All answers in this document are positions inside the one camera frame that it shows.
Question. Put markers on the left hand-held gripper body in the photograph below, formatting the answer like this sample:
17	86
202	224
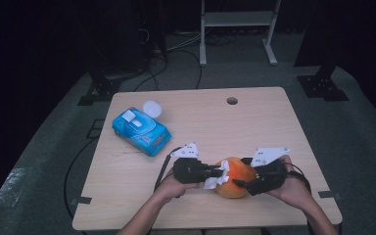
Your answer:
189	171

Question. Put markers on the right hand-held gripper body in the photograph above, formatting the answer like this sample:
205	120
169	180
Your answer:
269	178

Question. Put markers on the orange mango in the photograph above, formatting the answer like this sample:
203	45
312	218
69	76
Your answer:
238	176

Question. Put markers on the white wet wipe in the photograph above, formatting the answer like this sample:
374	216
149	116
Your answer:
215	181

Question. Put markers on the blue wet wipes packet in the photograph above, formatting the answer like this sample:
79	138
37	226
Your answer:
143	130

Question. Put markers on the person's left hand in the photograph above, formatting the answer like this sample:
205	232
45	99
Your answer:
173	191

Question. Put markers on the person's right hand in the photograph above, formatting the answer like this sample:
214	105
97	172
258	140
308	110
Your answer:
293	192

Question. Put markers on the black tape strip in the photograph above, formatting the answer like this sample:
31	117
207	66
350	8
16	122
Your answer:
329	195
82	200

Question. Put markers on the white round lid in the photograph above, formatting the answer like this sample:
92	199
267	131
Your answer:
151	108

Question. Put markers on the black stand base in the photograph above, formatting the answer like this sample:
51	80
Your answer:
321	86
103	88

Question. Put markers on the white metal stand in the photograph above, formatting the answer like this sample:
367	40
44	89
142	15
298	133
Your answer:
238	18

